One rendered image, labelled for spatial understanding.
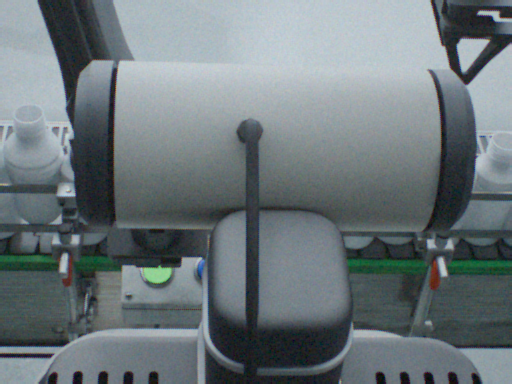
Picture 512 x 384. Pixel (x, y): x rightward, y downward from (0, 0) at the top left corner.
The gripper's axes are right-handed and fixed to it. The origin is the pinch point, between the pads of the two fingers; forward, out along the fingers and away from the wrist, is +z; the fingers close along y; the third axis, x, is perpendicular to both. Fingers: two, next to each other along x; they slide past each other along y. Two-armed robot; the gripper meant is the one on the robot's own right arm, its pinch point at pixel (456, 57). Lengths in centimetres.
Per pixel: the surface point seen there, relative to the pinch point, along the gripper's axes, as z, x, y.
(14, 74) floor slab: 139, 81, 182
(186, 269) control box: 28.5, 25.6, -1.7
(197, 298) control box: 29.7, 24.4, -4.9
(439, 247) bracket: 30.8, -4.8, 4.1
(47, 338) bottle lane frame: 55, 45, 10
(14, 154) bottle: 24, 46, 13
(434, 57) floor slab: 140, -59, 198
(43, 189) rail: 29, 43, 11
